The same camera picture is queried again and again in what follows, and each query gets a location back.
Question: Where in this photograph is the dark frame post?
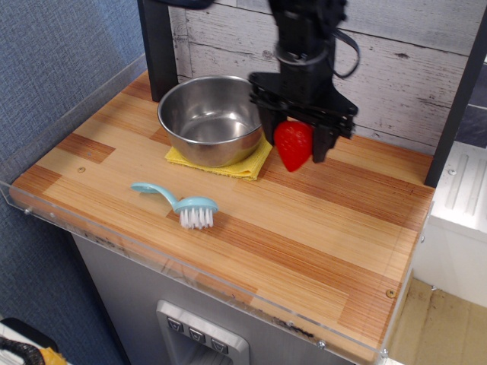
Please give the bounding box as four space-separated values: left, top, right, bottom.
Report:
424 9 486 188
138 0 178 102

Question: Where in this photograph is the grey cabinet with dispenser panel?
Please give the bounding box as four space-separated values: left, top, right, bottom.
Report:
74 236 348 364

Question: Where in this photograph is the black yellow object bottom left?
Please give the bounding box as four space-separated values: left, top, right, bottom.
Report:
1 318 68 365

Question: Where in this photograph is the yellow folded cloth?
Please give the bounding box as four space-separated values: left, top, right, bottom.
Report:
164 137 272 181

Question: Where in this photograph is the red plastic strawberry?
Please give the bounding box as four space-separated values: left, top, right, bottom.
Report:
274 121 314 172

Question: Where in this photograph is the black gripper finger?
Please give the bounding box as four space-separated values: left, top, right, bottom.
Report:
312 125 339 163
258 104 288 146

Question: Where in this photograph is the light blue dish brush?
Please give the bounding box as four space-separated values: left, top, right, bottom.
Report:
131 182 218 229

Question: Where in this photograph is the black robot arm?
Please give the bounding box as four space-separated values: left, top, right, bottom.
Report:
248 1 360 163

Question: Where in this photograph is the stainless steel bowl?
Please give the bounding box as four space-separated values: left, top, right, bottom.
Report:
158 76 263 167

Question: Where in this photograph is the clear acrylic table guard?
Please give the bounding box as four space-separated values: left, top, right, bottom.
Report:
8 76 433 364

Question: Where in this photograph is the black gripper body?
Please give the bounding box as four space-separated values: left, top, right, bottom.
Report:
249 59 358 138

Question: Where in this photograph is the dark left frame post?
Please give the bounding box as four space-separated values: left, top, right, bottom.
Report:
138 0 178 102

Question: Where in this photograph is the white ribbed side unit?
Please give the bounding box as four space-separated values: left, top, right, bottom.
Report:
412 141 486 306

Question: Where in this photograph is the dark right frame post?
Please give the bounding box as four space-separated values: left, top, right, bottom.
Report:
424 9 486 188

